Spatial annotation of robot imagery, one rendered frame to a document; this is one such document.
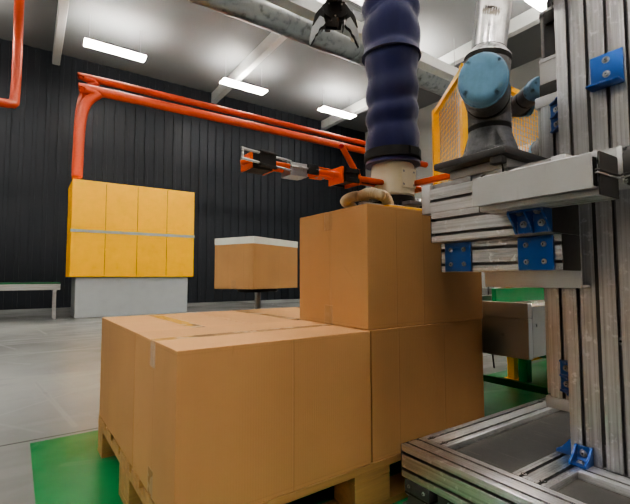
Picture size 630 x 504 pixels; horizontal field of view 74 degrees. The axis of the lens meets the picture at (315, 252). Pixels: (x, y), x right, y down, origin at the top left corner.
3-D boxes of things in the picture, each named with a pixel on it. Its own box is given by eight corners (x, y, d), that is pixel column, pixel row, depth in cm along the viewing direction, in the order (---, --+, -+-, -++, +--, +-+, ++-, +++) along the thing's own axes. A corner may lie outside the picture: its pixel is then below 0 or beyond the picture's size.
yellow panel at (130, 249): (180, 309, 922) (182, 199, 937) (193, 312, 847) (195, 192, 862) (63, 315, 796) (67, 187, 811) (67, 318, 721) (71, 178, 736)
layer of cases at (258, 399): (328, 374, 242) (328, 305, 244) (485, 422, 161) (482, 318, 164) (99, 414, 172) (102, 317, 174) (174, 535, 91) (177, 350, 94)
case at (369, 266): (406, 312, 196) (405, 227, 198) (483, 319, 163) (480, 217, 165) (299, 319, 162) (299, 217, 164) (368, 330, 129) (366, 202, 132)
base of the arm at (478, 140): (530, 159, 117) (529, 124, 117) (499, 150, 108) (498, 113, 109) (482, 170, 129) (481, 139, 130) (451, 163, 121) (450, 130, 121)
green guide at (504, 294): (591, 295, 346) (590, 284, 346) (605, 295, 337) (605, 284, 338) (480, 302, 252) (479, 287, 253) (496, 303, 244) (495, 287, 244)
